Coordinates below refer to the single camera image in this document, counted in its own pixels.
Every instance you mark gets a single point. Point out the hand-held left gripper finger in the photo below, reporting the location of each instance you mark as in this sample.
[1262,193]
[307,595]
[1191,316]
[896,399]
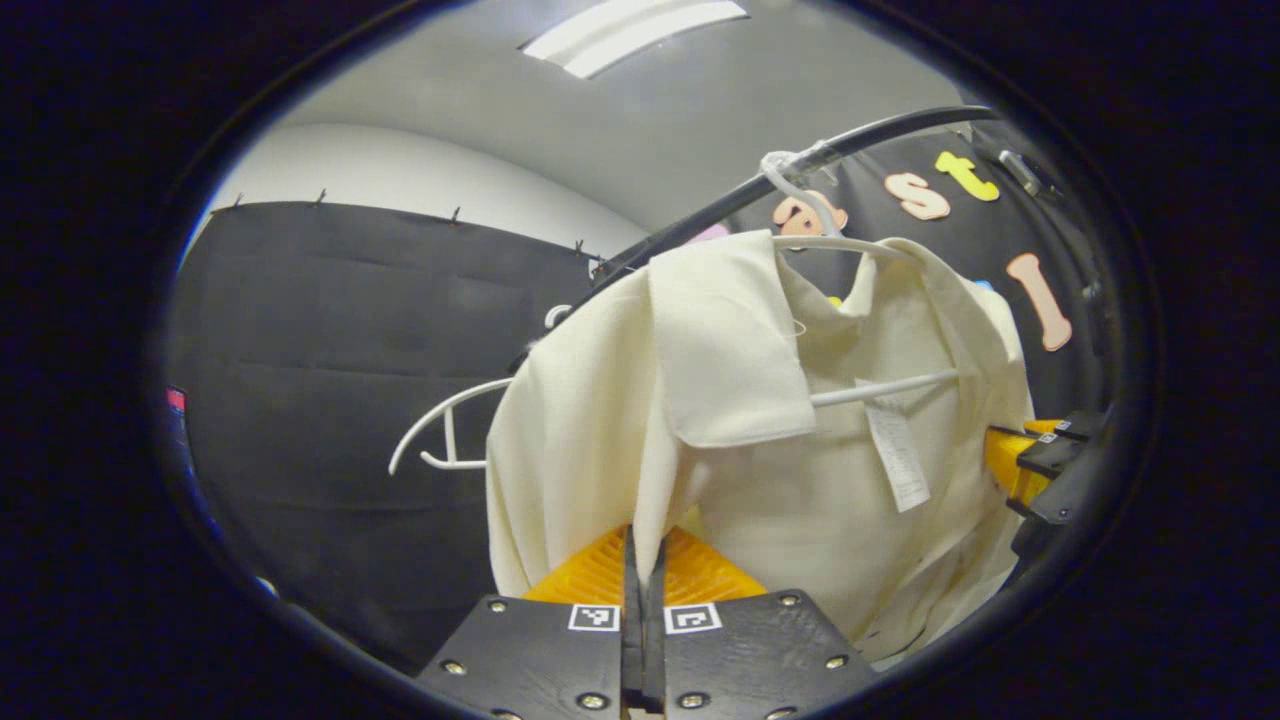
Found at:
[632,640]
[654,640]

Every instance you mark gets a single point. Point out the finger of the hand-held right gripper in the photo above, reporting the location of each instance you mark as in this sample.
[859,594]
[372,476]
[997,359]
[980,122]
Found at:
[1010,465]
[1070,425]

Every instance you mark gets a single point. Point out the cream collared shirt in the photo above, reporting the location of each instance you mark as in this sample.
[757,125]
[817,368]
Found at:
[740,350]

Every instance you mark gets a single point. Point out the white hanger with shirt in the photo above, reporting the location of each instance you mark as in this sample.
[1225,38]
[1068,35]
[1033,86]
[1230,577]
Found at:
[880,388]

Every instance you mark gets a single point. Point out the white plastic hanger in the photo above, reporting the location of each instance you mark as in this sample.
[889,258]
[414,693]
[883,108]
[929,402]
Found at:
[449,435]

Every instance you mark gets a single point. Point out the black clothes rack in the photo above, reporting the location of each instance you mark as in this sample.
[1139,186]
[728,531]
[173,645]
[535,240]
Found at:
[900,125]

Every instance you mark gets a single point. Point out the black backdrop cloth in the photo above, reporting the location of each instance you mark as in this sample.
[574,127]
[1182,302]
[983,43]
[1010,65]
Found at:
[350,400]

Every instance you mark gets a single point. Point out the large ceiling light panel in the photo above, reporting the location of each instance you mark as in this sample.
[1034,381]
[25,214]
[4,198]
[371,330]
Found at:
[630,35]

